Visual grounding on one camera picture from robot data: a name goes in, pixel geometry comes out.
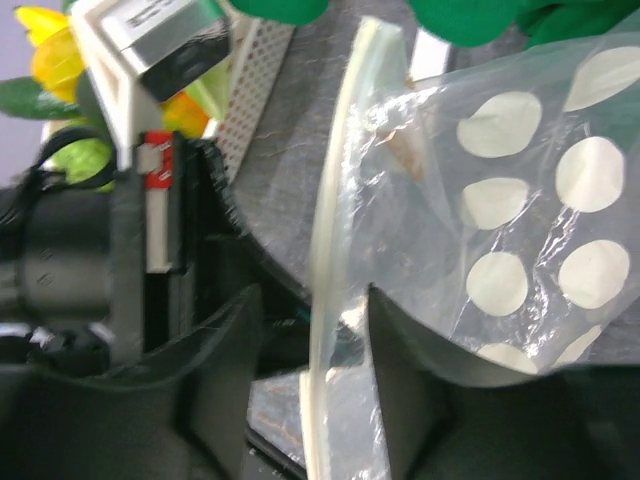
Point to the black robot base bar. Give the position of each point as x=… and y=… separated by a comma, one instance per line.
x=325, y=428

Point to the green custard apple toy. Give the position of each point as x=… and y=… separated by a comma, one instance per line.
x=82, y=159

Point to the yellow banana toy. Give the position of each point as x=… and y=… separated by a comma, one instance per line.
x=56, y=63

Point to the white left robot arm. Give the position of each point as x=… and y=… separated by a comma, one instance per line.
x=56, y=275

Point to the white perforated fruit basket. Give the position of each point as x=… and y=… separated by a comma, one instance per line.
x=258, y=55

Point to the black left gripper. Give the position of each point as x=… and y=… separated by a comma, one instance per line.
x=150, y=240

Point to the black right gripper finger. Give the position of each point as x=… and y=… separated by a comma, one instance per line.
x=449, y=414

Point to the clear polka dot zip bag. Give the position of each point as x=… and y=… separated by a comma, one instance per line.
x=497, y=205

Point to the yellow orange fruit toy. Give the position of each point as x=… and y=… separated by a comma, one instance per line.
x=181, y=113

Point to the green t-shirt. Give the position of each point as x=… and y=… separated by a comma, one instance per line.
x=473, y=23

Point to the green cucumber toy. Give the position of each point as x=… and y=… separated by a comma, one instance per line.
x=23, y=97

